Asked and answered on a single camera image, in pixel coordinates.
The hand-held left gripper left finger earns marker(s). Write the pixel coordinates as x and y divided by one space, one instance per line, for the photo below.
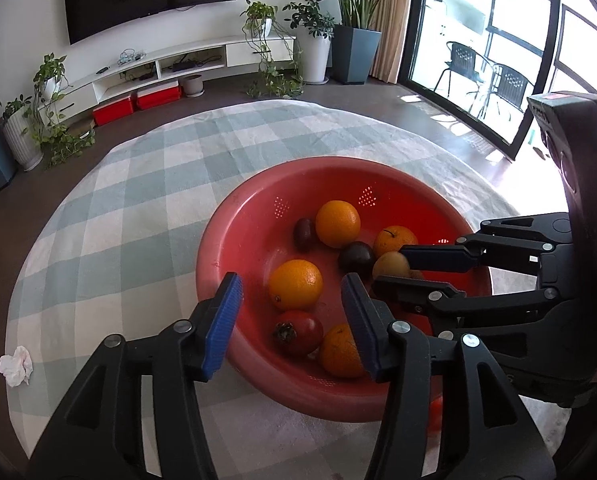
223 327

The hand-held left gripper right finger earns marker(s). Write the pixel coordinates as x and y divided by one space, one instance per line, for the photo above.
361 327

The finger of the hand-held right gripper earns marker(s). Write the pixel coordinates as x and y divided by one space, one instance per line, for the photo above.
438 257
413 290

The orange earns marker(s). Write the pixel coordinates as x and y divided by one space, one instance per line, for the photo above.
339 352
337 223
296 284
391 237

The tan round fruit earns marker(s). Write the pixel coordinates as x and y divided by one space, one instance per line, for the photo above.
388 266

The red tomato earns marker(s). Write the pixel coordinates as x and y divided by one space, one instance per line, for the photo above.
301 332

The dark purple passion fruit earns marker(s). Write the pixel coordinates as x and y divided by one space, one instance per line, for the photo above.
356 257
303 234

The red plastic colander bowl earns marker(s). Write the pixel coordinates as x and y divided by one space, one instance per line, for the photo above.
248 220

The black balcony chair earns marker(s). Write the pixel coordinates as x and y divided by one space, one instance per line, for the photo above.
461 57
508 80

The glass sliding door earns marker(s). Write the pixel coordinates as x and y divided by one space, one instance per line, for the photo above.
556 35

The checked green white tablecloth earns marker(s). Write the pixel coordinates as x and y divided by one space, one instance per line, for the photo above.
128 185

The crumpled white tissue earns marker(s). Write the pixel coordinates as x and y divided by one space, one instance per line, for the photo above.
16 365

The tall plant in grey-blue pot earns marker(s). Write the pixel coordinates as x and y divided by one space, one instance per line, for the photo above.
356 52

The leafy plant in tall white pot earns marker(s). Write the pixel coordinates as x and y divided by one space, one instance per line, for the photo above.
313 55

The red storage box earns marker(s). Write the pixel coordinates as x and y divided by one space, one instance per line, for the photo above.
158 97
113 112

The beige curtain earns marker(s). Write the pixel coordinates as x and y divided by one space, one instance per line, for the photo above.
393 20

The small grey pot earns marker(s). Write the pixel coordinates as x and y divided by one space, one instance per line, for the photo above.
193 85

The black set-top device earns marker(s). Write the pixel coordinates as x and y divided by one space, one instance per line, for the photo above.
183 66

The white television cabinet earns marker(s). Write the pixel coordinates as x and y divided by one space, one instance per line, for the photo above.
248 52

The plant in white ribbed pot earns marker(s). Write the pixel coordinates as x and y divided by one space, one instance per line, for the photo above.
21 137

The black remote control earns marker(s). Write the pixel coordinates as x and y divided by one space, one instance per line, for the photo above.
102 70

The trailing plant in white pot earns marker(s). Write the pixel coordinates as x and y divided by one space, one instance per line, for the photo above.
261 22
48 77

